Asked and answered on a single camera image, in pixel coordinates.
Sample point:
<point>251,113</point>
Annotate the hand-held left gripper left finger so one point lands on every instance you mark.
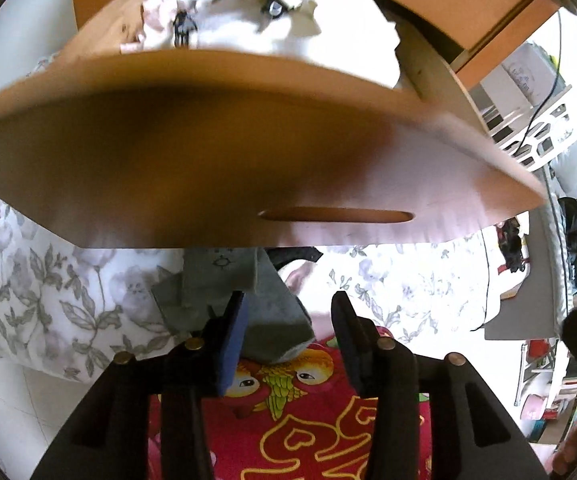
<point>231,350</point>

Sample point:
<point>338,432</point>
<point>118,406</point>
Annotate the grey upholstered furniture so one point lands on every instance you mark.
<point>543,260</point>

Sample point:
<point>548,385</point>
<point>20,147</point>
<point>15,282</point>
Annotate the black lace underwear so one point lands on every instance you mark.
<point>296,255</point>

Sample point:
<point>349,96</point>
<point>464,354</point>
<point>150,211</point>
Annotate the pale booklet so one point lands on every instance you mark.
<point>531,77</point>

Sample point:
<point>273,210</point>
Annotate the white lattice organizer rack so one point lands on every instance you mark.
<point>538,125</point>

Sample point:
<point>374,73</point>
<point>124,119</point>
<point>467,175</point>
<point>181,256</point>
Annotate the grey garment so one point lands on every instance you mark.
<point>268,320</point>

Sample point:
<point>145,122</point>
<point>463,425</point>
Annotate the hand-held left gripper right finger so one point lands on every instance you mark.
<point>348,345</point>

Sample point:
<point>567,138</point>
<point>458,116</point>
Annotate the red floral blanket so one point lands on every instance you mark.
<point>313,425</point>

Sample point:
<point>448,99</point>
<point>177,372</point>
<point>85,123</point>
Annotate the black lace cloth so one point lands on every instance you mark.
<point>511,247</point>

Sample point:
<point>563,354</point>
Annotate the floral bedsheet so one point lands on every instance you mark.
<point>58,300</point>

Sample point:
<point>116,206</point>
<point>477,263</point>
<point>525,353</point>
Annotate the person's right hand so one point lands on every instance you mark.
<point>571,445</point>

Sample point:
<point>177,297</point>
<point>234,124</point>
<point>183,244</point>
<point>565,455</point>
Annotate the cream lace garment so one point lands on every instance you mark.
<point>318,45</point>

